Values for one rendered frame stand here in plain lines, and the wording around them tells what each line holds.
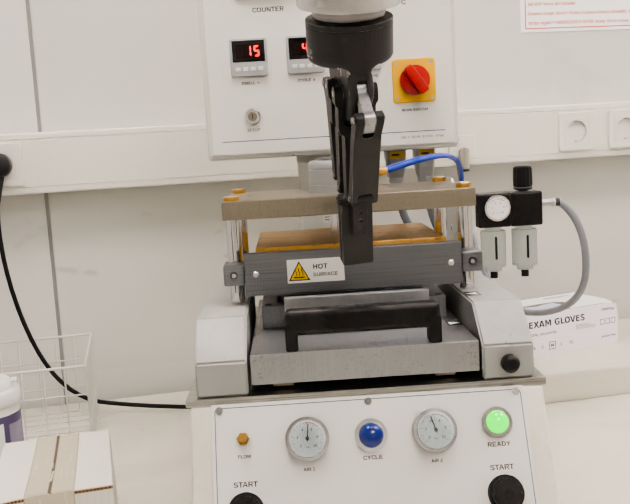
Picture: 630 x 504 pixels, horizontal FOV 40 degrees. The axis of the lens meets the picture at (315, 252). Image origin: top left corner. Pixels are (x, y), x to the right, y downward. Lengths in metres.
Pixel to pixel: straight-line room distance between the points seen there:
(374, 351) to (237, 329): 0.14
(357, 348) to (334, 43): 0.29
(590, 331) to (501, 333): 0.68
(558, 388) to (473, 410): 0.55
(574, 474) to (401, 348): 0.37
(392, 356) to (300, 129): 0.40
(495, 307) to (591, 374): 0.54
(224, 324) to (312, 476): 0.17
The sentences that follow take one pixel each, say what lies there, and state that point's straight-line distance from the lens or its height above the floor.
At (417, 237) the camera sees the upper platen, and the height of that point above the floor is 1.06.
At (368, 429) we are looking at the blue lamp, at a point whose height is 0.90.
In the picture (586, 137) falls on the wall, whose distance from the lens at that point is 1.65.
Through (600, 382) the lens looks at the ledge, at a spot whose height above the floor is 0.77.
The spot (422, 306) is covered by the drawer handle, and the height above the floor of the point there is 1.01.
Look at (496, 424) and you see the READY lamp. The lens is 0.83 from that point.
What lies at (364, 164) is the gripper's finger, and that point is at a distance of 0.74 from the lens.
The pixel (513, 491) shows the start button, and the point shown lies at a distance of 0.83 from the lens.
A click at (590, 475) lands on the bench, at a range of 1.12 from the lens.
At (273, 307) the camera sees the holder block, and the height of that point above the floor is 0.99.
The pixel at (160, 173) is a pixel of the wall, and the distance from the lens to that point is 1.45.
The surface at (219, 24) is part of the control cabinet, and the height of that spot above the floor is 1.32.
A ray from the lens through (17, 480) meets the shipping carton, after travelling 0.96.
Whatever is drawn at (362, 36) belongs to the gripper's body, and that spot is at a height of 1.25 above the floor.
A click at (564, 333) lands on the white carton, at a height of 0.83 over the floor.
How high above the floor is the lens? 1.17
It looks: 7 degrees down
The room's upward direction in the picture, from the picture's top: 3 degrees counter-clockwise
